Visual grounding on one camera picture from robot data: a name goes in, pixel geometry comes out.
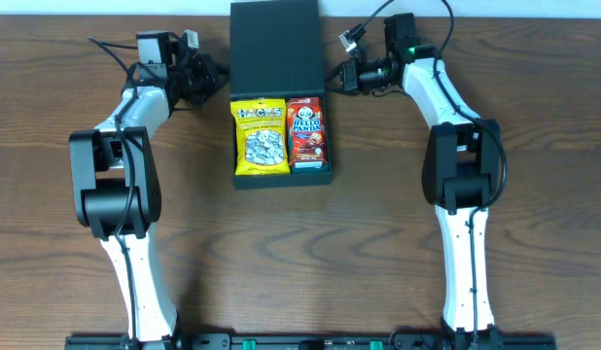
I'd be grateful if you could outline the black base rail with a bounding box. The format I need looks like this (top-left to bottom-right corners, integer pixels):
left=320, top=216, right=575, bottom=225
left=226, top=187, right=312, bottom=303
left=64, top=332, right=558, bottom=350

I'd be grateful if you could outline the black storage box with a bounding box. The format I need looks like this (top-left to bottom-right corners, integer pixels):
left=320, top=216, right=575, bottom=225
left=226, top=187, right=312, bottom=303
left=230, top=1, right=333, bottom=190

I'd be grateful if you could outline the yellow snack bag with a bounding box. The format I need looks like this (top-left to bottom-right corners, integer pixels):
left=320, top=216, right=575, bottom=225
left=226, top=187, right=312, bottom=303
left=230, top=98, right=290, bottom=176

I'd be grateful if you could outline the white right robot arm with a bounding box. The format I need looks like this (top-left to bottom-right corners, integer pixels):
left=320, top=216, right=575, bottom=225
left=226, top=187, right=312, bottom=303
left=331, top=14, right=507, bottom=349

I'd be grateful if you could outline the red Hello Panda box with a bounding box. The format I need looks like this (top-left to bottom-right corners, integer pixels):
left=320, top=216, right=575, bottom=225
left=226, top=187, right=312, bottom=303
left=286, top=97, right=329, bottom=173

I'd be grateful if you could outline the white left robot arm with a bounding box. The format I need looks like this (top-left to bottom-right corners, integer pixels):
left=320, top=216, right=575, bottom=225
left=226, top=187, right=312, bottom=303
left=65, top=30, right=229, bottom=349

